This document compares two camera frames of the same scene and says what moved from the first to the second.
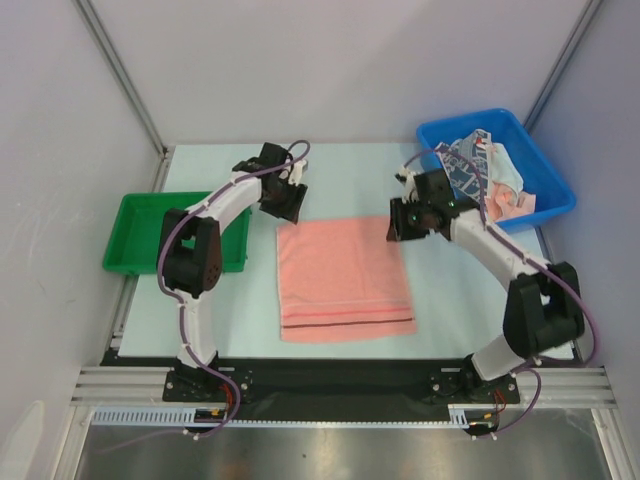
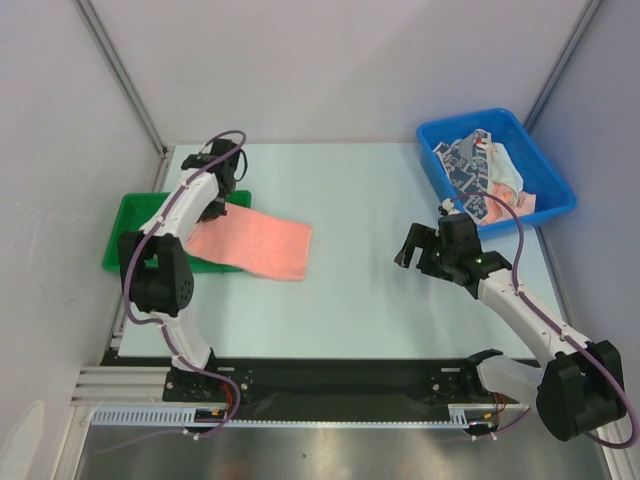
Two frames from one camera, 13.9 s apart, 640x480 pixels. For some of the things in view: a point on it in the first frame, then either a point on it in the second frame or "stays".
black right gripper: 401,220 -> 427,254
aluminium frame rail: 132,387 stays
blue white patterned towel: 467,162 stays
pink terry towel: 340,279 -> 254,242
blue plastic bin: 540,177 stays
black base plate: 349,390 stays
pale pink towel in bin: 503,202 stays
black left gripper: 289,210 -> 213,212
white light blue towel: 502,169 stays
